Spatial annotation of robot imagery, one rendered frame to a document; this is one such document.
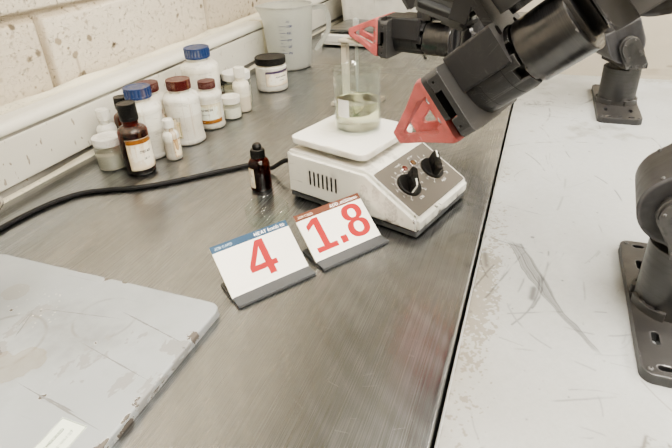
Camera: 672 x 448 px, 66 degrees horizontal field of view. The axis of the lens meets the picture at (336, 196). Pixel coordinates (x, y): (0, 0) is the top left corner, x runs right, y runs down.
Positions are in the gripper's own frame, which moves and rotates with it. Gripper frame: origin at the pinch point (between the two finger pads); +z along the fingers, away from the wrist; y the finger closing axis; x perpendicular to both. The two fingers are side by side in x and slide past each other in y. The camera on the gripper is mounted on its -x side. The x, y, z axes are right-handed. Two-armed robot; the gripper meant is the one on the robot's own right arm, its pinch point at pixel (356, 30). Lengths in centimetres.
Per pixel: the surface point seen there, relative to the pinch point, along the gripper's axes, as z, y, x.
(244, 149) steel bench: 4.3, 28.9, 14.4
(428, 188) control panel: -30.7, 34.1, 10.1
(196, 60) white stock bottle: 22.4, 20.2, 3.7
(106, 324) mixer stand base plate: -14, 68, 14
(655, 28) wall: -43, -122, 17
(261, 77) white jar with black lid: 22.1, 3.1, 11.1
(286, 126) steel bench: 4.6, 17.2, 14.3
